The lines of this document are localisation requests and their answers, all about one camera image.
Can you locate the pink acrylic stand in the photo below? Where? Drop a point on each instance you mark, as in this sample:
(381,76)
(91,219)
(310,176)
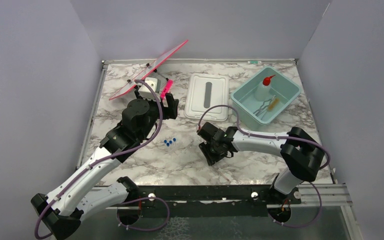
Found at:
(146,71)

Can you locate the metal wire tongs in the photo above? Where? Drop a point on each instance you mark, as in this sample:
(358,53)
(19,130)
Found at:
(264,106)

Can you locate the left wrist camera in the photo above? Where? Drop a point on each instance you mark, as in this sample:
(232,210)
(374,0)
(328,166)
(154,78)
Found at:
(154,85)

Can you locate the red capped squeeze bottle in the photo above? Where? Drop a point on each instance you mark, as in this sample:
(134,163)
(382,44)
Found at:
(262,91)

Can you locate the teal plastic bin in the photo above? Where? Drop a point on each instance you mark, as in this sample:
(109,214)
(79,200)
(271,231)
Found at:
(244,102)

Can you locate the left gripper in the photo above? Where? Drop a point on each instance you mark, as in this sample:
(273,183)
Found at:
(170,112)

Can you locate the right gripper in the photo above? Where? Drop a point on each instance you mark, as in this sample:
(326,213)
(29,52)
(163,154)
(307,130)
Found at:
(211,158)

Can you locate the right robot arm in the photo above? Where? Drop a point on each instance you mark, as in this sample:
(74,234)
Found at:
(302,155)

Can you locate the clear test tube rack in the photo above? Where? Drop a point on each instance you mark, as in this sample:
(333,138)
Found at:
(180,148)

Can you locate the clear glass rod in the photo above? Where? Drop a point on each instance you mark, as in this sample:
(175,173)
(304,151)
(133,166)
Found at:
(221,174)

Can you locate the white plastic lid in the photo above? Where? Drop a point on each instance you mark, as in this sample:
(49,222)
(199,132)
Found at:
(204,92)

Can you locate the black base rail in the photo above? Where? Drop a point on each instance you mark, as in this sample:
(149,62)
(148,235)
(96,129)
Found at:
(202,201)

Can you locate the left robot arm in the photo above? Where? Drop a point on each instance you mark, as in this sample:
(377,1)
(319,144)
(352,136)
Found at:
(62,210)

